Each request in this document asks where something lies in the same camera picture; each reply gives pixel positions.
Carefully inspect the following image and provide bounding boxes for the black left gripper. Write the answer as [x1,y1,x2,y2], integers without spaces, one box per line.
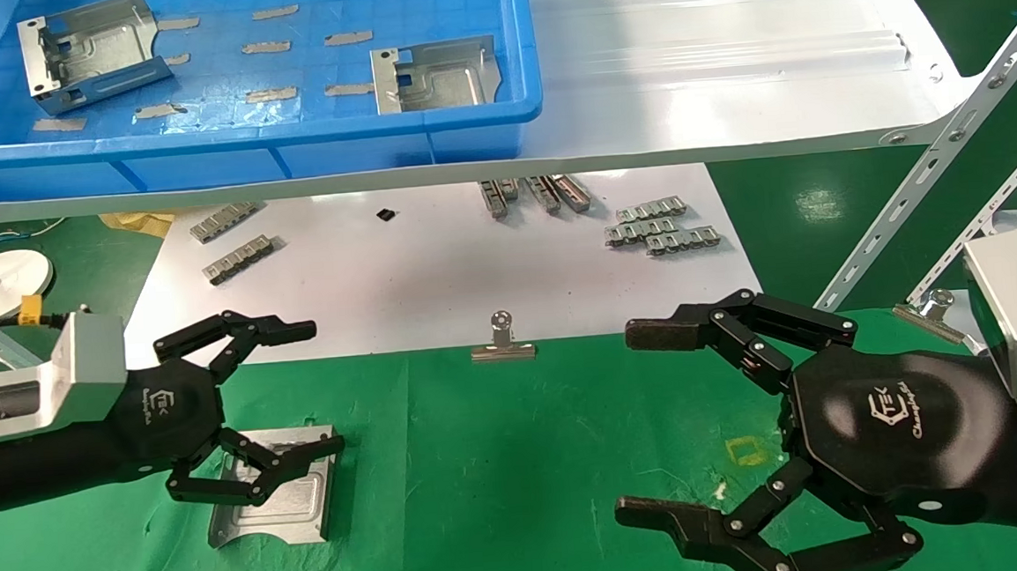
[104,303,350,517]

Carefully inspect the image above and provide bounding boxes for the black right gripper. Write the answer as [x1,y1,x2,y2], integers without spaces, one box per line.
[601,272,1017,571]

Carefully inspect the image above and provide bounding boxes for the grey sheet metal bracket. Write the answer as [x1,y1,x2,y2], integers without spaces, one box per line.
[200,423,349,551]
[369,34,504,115]
[13,0,176,118]

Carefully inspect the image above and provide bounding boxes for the white floor board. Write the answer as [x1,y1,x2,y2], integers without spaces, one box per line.
[113,159,776,375]

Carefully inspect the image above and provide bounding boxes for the green table cloth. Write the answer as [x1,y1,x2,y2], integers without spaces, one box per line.
[0,300,1017,571]

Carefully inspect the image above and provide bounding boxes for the silver binder clip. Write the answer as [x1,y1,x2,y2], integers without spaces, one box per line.
[891,285,991,360]
[468,308,538,365]

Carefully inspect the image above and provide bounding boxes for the yellow crumpled material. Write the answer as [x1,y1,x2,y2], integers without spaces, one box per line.
[99,209,178,244]

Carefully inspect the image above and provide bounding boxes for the blue plastic bin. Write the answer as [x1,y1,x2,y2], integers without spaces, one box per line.
[0,0,548,204]

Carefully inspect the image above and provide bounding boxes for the white shelf board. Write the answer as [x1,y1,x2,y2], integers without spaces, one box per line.
[0,0,990,225]

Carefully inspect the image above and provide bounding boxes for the black cable with yellow tag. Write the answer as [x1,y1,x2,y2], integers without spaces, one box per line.
[0,292,72,334]

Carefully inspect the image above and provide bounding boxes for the white perforated angle rail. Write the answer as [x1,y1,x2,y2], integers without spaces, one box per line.
[791,0,1017,316]
[895,119,1017,304]

